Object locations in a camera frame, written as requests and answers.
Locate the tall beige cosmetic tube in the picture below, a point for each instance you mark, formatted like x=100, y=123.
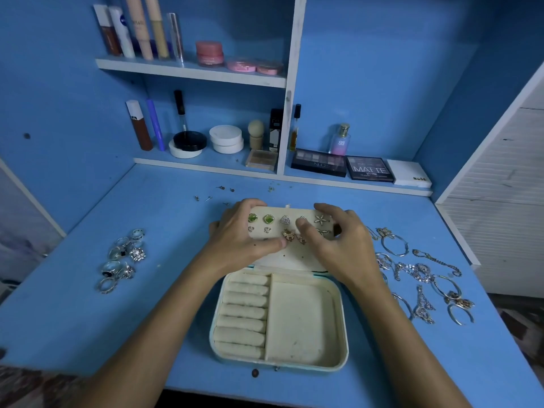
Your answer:
x=139, y=28

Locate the cream jewellery box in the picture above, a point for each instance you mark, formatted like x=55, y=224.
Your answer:
x=302, y=327

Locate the beige makeup sponge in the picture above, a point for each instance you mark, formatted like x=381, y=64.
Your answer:
x=256, y=131

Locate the pink round jar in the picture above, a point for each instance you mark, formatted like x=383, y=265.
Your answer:
x=210, y=52

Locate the short beige cosmetic tube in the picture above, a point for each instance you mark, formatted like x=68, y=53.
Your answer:
x=157, y=28

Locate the pile of small earrings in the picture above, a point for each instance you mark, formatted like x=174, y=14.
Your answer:
x=223, y=189

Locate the small silver stud earring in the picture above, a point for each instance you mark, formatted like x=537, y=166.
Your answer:
x=322, y=220

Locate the dark eyeshadow palette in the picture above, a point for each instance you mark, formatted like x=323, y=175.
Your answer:
x=319, y=162

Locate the white bowl black inside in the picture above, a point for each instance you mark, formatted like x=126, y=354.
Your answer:
x=189, y=141

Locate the person's right forearm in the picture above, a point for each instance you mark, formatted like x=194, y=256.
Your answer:
x=416, y=352

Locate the blue cosmetic tube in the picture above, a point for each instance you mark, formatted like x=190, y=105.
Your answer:
x=156, y=125

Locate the square brown powder compact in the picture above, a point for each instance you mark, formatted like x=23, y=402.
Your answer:
x=262, y=159

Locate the black lettered eyeshadow palette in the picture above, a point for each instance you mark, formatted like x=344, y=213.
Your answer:
x=370, y=168

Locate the white round cream jar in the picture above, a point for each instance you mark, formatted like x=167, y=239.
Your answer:
x=226, y=137

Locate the white tube blue label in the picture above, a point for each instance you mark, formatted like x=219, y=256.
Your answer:
x=122, y=33

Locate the person's right hand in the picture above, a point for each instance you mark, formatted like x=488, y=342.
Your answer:
x=348, y=250

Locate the pink flat compact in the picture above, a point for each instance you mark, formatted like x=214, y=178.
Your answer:
x=269, y=68
x=241, y=65

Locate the pile of silver rings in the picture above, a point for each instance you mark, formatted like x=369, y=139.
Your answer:
x=136, y=253

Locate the small pink perfume bottle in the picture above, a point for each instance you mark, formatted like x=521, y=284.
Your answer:
x=340, y=141

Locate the brown lipstick tube white cap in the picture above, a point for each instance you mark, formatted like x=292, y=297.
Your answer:
x=140, y=125

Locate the white framed marbled panel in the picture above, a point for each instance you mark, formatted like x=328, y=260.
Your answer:
x=21, y=233

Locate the white flat box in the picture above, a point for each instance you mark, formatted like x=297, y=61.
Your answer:
x=409, y=173

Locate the white shelf unit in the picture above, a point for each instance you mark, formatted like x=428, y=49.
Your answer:
x=293, y=46

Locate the black cosmetic bottle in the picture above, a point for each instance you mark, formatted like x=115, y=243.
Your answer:
x=275, y=129

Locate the green stud earring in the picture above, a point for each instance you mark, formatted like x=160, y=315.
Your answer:
x=252, y=217
x=268, y=218

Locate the white slatted cabinet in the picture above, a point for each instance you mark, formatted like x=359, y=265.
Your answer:
x=506, y=208

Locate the person's left forearm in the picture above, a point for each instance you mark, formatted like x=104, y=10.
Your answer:
x=144, y=348

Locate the triangular silver stud earring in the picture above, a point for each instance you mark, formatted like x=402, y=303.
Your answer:
x=285, y=221

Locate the black makeup brush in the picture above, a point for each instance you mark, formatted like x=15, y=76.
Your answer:
x=180, y=108

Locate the person's left hand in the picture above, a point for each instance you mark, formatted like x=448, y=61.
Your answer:
x=234, y=242

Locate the thin dark cosmetic bottle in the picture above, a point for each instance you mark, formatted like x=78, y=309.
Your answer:
x=295, y=127

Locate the gold dangling earring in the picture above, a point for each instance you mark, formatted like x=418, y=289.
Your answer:
x=289, y=235

